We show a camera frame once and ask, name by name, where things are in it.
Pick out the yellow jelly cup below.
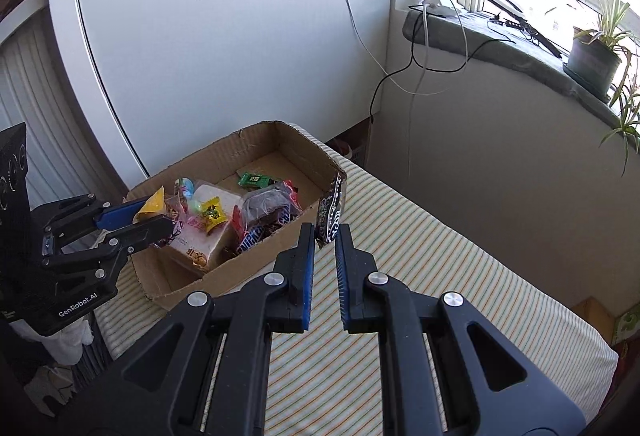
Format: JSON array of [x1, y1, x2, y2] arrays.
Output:
[[132, 185, 167, 223]]

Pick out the small white green packet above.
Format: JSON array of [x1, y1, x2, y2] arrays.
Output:
[[175, 177, 195, 202]]

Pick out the yellow candy packet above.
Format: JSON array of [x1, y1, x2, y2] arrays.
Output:
[[200, 196, 228, 234]]

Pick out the brown Snickers bar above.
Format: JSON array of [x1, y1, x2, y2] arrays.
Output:
[[235, 223, 271, 255]]

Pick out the clear bag red edge snacks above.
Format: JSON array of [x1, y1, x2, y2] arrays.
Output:
[[231, 180, 303, 237]]

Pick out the green candy packet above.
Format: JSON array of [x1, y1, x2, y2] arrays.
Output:
[[238, 171, 279, 190]]

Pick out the black candy packet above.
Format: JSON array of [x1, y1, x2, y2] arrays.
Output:
[[314, 173, 346, 248]]

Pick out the white cloth glove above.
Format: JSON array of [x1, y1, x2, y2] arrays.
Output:
[[10, 317, 93, 418]]

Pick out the brown cardboard box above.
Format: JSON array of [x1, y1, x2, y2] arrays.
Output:
[[127, 122, 346, 310]]

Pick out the striped table cloth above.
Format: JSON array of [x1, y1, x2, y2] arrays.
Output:
[[88, 122, 617, 435]]

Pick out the green tissue box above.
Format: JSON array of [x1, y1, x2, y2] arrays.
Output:
[[612, 304, 640, 345]]

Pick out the potted spider plant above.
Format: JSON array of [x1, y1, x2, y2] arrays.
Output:
[[563, 0, 639, 166]]

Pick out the black device on windowsill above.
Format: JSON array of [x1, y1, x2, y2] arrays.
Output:
[[487, 0, 562, 58]]

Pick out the black cable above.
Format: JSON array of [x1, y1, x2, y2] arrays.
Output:
[[368, 4, 516, 124]]

